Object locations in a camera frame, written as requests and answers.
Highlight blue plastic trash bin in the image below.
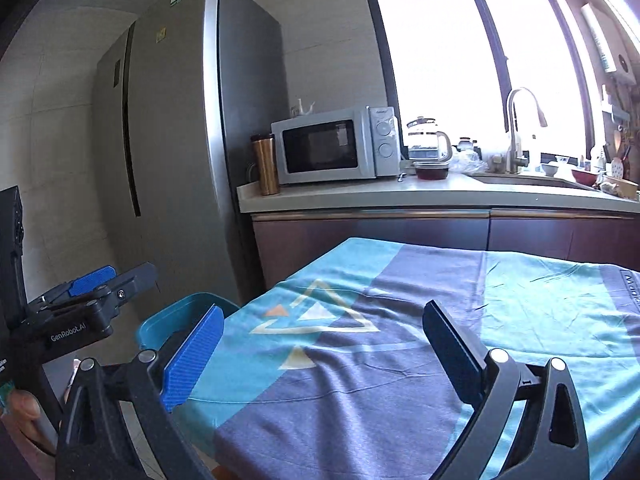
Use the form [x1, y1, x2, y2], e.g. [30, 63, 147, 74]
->
[136, 292, 240, 350]

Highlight chrome kitchen faucet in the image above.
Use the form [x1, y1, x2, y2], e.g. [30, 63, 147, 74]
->
[503, 86, 549, 176]

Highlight left hand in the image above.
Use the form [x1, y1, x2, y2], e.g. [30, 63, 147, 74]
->
[1, 388, 56, 471]

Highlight dark brown base cabinets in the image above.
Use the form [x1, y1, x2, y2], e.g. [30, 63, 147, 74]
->
[250, 208, 639, 287]

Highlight silver refrigerator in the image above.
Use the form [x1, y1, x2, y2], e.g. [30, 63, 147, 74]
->
[91, 0, 288, 316]

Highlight copper travel mug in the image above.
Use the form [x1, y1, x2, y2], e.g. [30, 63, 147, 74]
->
[250, 134, 280, 196]

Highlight blue grey patterned tablecloth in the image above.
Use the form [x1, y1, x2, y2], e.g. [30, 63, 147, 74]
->
[175, 238, 639, 479]

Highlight red bowl on counter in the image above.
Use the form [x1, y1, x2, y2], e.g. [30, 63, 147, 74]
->
[572, 168, 598, 188]

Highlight dark red food container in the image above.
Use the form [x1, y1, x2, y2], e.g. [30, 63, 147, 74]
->
[413, 160, 449, 181]

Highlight white microwave oven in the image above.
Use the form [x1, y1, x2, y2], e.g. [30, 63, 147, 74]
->
[271, 106, 400, 185]

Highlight glass electric kettle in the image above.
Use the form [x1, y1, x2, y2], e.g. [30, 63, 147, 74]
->
[404, 116, 452, 164]

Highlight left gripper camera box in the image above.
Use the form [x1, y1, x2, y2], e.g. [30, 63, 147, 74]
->
[0, 185, 27, 330]

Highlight white wall water heater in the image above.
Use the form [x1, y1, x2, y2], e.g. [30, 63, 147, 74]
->
[582, 3, 637, 86]

